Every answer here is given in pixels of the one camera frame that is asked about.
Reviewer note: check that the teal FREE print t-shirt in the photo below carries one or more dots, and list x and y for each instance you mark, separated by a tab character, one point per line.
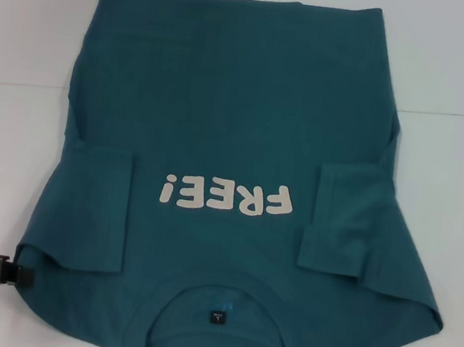
241	98

